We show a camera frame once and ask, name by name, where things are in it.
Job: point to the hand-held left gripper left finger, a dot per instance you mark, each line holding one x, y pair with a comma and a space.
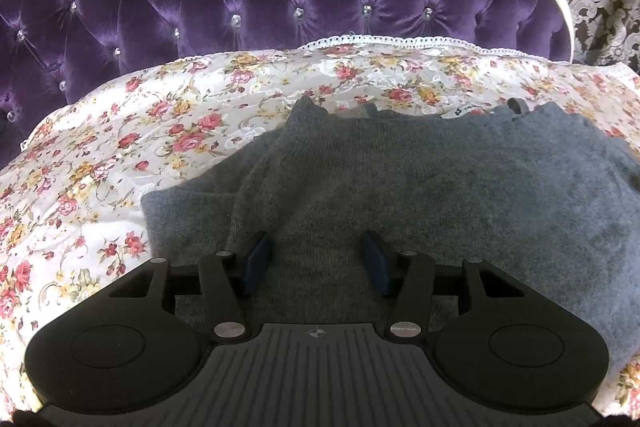
255, 264

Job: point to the purple tufted velvet headboard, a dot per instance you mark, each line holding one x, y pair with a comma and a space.
250, 7

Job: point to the floral printed blanket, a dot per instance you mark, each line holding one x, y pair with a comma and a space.
100, 147

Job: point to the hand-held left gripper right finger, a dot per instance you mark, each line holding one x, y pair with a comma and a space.
377, 264

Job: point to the grey argyle knit sweater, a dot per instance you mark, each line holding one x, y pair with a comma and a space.
425, 187

